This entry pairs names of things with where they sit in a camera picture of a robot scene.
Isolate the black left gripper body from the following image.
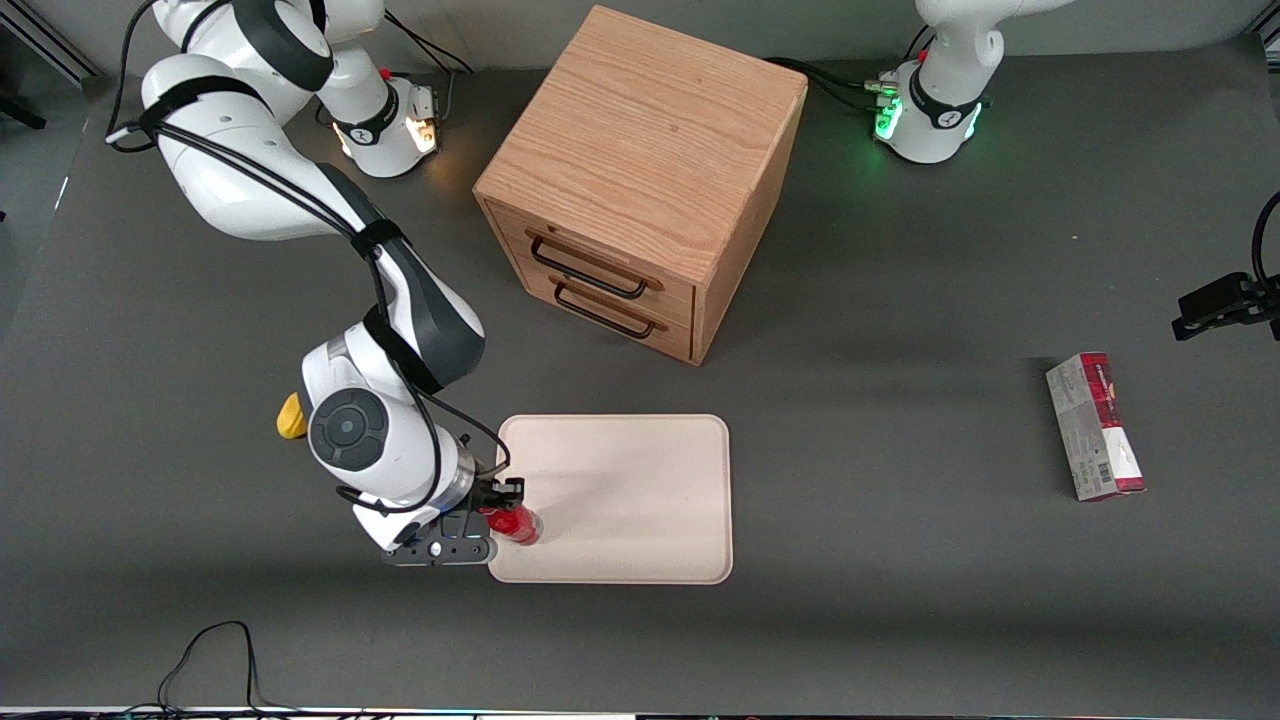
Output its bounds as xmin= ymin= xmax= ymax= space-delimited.
xmin=1240 ymin=274 xmax=1280 ymax=342

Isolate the red coke bottle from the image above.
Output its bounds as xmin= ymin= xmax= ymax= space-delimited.
xmin=480 ymin=504 xmax=544 ymax=548

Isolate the beige rectangular tray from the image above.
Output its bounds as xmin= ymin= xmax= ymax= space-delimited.
xmin=487 ymin=413 xmax=735 ymax=586

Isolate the grey and red carton box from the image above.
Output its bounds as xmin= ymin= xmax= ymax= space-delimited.
xmin=1045 ymin=351 xmax=1148 ymax=503

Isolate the wooden drawer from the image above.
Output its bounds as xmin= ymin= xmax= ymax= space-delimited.
xmin=508 ymin=254 xmax=698 ymax=364
xmin=484 ymin=199 xmax=698 ymax=323

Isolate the wooden drawer cabinet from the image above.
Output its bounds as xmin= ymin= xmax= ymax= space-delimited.
xmin=472 ymin=4 xmax=810 ymax=368

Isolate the dark grey table mat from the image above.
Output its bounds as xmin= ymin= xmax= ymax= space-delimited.
xmin=0 ymin=35 xmax=1280 ymax=717

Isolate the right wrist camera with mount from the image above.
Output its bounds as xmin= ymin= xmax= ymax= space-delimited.
xmin=381 ymin=533 xmax=499 ymax=569

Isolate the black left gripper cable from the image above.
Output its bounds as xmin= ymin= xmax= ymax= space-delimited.
xmin=1250 ymin=190 xmax=1280 ymax=293

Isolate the black metal drawer handle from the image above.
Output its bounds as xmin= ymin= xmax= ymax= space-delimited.
xmin=525 ymin=229 xmax=665 ymax=301
xmin=549 ymin=277 xmax=669 ymax=340

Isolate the thin black looped cable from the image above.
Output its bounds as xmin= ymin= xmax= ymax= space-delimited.
xmin=122 ymin=620 xmax=306 ymax=717

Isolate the black cable along right arm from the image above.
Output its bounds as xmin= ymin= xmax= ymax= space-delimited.
xmin=105 ymin=0 xmax=513 ymax=516

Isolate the black left arm base cable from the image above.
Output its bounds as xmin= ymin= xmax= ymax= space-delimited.
xmin=763 ymin=56 xmax=901 ymax=117

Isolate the black arm base cable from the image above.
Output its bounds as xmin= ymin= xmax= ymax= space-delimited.
xmin=380 ymin=10 xmax=479 ymax=123
xmin=763 ymin=56 xmax=901 ymax=117

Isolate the black right arm base cable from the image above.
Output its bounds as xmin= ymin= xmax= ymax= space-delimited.
xmin=380 ymin=10 xmax=479 ymax=123

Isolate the aluminium frame rail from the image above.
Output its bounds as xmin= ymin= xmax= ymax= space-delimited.
xmin=0 ymin=0 xmax=103 ymax=89

